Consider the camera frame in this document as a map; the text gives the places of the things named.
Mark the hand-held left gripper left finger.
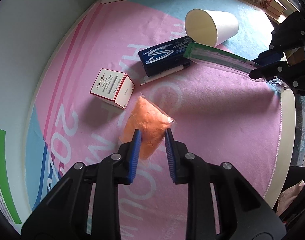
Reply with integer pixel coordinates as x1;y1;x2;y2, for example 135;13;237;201
21;129;142;233

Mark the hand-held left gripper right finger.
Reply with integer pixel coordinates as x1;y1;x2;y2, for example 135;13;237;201
165;129;285;233

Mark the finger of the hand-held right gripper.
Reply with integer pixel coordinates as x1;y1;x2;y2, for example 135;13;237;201
252;11;305;67
249;59;305;96

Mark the orange plastic packet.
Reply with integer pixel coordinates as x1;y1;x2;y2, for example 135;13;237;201
118;93;177;161

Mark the green clear plastic package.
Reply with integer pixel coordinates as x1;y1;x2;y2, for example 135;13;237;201
183;42;285;94

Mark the stack of lying books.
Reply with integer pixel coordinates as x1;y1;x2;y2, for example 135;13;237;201
266;0;288;18

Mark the white paper cup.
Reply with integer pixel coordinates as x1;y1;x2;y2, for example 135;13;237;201
185;8;239;48

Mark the patterned blue rug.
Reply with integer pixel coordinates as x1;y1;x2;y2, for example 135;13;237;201
296;94;305;166

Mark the small white cosmetic box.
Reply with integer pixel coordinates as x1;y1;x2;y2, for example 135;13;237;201
90;68;135;110

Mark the dark blue gum box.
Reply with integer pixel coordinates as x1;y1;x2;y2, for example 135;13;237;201
138;36;193;78

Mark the person's pink clothing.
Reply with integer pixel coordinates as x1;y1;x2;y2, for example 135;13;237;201
277;179;305;216

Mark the green striped wall poster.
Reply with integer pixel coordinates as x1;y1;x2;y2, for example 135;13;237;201
0;127;23;224

